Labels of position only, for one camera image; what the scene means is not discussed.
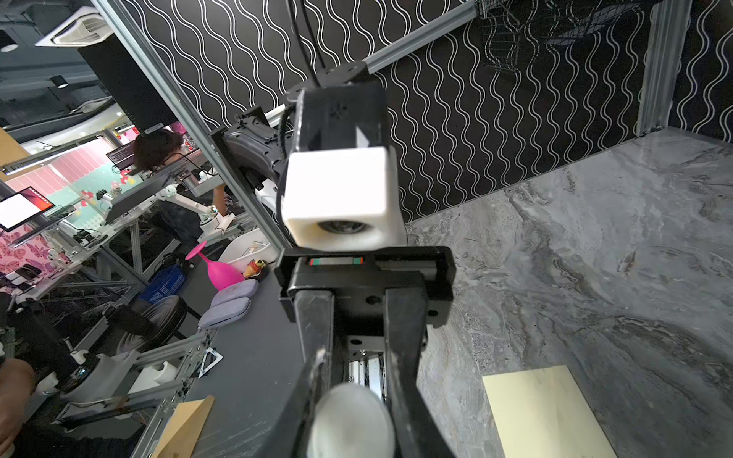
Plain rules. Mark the aluminium frame corner post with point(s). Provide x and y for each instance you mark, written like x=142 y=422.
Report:
x=669 y=22

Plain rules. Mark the black wire basket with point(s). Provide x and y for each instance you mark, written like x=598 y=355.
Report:
x=515 y=33

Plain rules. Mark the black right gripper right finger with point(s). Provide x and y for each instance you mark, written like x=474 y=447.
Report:
x=416 y=432

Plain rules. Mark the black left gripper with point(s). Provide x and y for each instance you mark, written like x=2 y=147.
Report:
x=357 y=283

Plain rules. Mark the cream envelope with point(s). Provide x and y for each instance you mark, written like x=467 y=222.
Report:
x=543 y=413

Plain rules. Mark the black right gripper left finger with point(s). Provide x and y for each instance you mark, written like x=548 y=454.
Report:
x=290 y=435

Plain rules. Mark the pink plastic goblet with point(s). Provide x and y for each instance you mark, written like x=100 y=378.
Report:
x=221 y=275

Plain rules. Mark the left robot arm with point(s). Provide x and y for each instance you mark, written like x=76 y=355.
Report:
x=256 y=152

